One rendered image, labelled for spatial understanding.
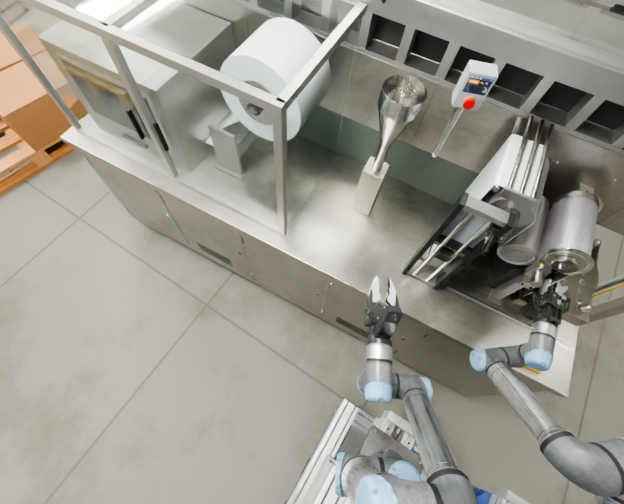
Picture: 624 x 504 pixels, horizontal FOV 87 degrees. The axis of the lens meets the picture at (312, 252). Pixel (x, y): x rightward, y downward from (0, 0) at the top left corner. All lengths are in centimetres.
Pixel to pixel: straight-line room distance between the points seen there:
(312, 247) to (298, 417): 113
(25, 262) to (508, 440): 334
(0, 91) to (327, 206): 251
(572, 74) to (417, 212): 74
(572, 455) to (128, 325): 226
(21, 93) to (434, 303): 299
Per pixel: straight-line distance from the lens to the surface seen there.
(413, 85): 123
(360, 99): 153
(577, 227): 142
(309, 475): 202
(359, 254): 148
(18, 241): 313
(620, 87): 137
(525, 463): 263
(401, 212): 164
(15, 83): 335
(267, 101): 95
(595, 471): 119
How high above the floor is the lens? 221
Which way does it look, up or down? 64 degrees down
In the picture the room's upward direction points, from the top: 9 degrees clockwise
